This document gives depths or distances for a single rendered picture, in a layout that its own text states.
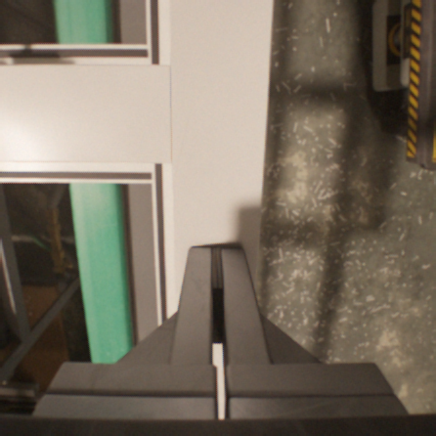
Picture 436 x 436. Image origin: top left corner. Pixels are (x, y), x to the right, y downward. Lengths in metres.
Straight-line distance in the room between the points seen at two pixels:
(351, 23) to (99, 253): 1.09
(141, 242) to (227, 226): 0.11
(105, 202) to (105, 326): 0.10
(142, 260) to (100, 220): 0.05
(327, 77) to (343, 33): 0.14
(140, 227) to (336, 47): 1.02
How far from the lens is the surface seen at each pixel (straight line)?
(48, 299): 1.04
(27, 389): 1.25
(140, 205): 0.24
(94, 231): 0.24
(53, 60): 0.22
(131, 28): 0.24
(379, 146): 1.23
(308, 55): 1.14
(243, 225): 0.15
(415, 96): 0.92
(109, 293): 0.26
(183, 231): 0.15
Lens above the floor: 1.08
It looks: 73 degrees down
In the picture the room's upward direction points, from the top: 176 degrees clockwise
